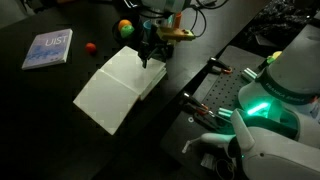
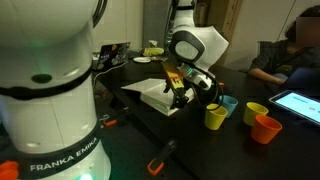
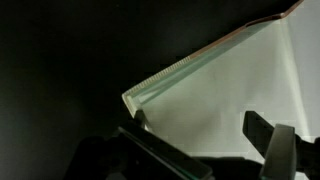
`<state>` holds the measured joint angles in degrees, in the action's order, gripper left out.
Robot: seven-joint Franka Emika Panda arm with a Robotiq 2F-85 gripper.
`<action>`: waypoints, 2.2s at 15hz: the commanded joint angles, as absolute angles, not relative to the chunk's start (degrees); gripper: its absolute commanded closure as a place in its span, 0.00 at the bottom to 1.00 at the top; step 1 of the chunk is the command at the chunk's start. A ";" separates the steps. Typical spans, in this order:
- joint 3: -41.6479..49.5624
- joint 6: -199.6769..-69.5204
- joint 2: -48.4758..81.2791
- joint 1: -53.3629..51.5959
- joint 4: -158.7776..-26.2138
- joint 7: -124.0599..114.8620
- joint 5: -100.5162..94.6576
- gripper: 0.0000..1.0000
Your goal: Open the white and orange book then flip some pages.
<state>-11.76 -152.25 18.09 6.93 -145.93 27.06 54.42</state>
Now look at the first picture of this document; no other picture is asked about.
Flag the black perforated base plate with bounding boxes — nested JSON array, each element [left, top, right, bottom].
[[159, 45, 269, 176]]

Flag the large orange ball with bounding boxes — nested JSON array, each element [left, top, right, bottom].
[[117, 18, 134, 31]]

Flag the blue plastic cup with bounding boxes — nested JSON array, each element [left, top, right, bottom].
[[142, 19, 155, 35]]

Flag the blue UIST book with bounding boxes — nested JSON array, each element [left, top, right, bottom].
[[21, 28, 74, 71]]

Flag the white paper label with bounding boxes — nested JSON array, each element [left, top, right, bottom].
[[200, 152, 218, 170]]

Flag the silver metal cylinder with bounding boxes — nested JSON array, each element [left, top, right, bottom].
[[241, 67, 258, 83], [217, 107, 234, 120]]

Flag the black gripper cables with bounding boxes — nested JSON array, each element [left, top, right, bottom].
[[190, 0, 231, 38]]

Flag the orange plastic cup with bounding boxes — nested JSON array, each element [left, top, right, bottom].
[[172, 12, 183, 30]]

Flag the yellow green marker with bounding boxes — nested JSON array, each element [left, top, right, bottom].
[[265, 50, 283, 67]]

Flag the small orange ball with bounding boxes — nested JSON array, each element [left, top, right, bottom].
[[84, 42, 98, 55]]

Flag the white cable tag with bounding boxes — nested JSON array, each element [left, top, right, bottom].
[[181, 139, 195, 155]]

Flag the black orange-tipped clamp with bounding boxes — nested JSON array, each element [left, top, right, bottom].
[[207, 56, 234, 75], [181, 92, 217, 118]]

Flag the white and orange book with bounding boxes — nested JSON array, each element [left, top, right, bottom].
[[72, 45, 168, 136]]

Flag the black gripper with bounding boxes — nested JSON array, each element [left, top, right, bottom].
[[138, 18, 175, 70]]

